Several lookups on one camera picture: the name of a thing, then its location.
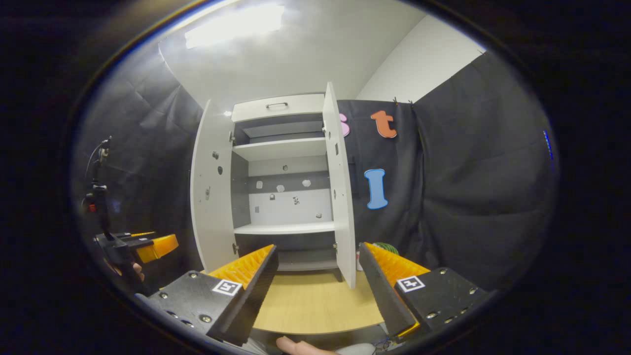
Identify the white door with glasses sticker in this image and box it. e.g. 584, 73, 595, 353
322, 81, 357, 289

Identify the white door with camera sticker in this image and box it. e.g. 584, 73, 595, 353
190, 99, 237, 273

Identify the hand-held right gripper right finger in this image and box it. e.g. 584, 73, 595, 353
358, 242, 490, 343

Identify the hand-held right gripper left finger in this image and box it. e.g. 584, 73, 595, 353
147, 244, 280, 347

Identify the black stand with cable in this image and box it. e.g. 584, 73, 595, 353
81, 137, 113, 232

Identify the grey double-door shoe cabinet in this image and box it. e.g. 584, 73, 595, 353
190, 81, 358, 289

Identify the black backdrop cloth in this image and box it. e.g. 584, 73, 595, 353
74, 47, 558, 291

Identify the white cabinet drawer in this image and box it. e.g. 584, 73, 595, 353
231, 93, 326, 123

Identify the white cabinet shelf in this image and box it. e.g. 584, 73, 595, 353
232, 137, 328, 162
234, 221, 337, 236

